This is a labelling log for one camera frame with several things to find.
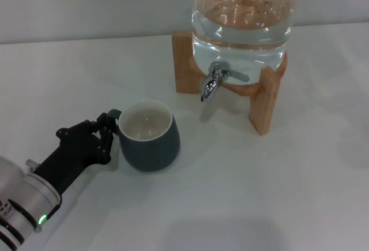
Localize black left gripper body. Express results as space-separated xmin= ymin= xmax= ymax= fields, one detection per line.
xmin=33 ymin=128 xmax=102 ymax=196

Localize black cup white inside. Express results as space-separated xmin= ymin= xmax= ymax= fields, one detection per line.
xmin=107 ymin=99 xmax=182 ymax=174

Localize chrome faucet tap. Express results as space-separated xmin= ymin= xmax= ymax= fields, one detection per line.
xmin=200 ymin=61 xmax=250 ymax=103

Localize wooden dispenser stand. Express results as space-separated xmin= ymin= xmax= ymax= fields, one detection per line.
xmin=172 ymin=30 xmax=288 ymax=136

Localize glass water dispenser jar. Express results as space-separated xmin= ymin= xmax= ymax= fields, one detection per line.
xmin=190 ymin=0 xmax=295 ymax=86

